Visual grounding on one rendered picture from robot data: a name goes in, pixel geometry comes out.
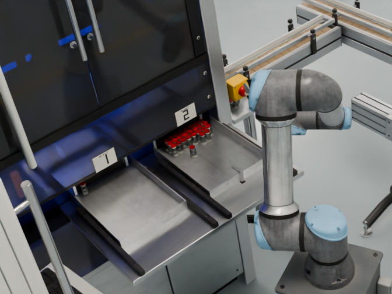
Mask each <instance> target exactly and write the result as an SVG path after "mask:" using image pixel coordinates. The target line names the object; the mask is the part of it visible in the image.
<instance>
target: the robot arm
mask: <svg viewBox="0 0 392 294"><path fill-rule="evenodd" d="M247 82H248V85H249V87H248V85H247V84H246V83H244V84H243V85H244V89H245V93H244V94H245V96H246V97H247V98H248V106H249V110H250V111H252V112H255V119H256V120H257V121H259V122H260V123H261V137H262V166H263V180H264V202H263V203H262V204H261V205H260V208H259V209H260V210H258V211H256V212H255V215H254V232H255V238H256V241H257V243H258V245H259V246H260V248H262V249H264V250H272V251H298V252H309V253H308V255H307V257H306V261H305V262H304V274H305V277H306V279H307V280H308V281H309V282H310V283H311V284H312V285H313V286H315V287H317V288H320V289H324V290H335V289H340V288H343V287H345V286H346V285H348V284H349V283H350V282H351V281H352V279H353V277H354V275H355V264H354V261H353V259H352V257H351V255H350V254H349V252H348V226H347V220H346V218H345V216H344V214H343V213H342V212H341V211H340V210H339V209H337V208H335V207H333V206H331V205H316V206H314V208H313V207H311V208H310V209H309V210H308V211H307V212H299V205H298V204H297V203H296V202H295V201H294V200H293V160H292V135H306V131H307V130H340V131H341V130H349V129H350V128H351V124H352V110H351V108H350V107H344V106H342V104H341V102H342V90H341V88H340V86H339V84H338V83H337V82H336V81H335V80H334V79H333V78H331V77H329V76H328V75H326V74H324V73H322V72H319V71H315V70H312V69H269V70H259V71H257V72H256V73H255V74H254V75H253V77H252V78H251V79H249V80H247Z"/></svg>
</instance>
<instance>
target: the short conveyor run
mask: <svg viewBox="0 0 392 294"><path fill-rule="evenodd" d="M322 19H324V14H321V15H319V16H317V17H315V18H314V19H312V20H310V21H308V22H306V23H304V24H303V25H301V26H299V27H297V28H293V23H292V22H293V20H292V19H288V23H289V25H288V33H286V34H284V35H283V36H281V37H278V38H277V39H275V40H273V41H271V42H270V43H268V44H266V45H264V46H262V47H260V48H258V49H257V50H255V51H253V52H251V53H249V54H247V55H245V56H244V57H242V58H240V59H238V60H237V61H235V62H233V63H231V64H228V60H227V59H226V58H227V56H226V54H222V57H223V64H224V69H225V76H226V77H227V76H229V75H230V74H232V73H234V72H238V73H239V74H241V75H243V76H245V77H246V78H247V79H248V80H249V79H251V78H252V77H253V75H254V74H255V73H256V72H257V71H259V70H269V69H302V68H304V67H305V66H307V65H309V64H311V63H312V62H314V61H316V60H317V59H319V58H321V57H323V56H325V55H326V54H328V53H330V52H332V51H333V50H335V49H336V48H338V47H340V46H342V34H341V27H338V26H334V25H332V24H333V23H335V19H334V18H332V19H330V20H328V21H327V22H324V20H322Z"/></svg>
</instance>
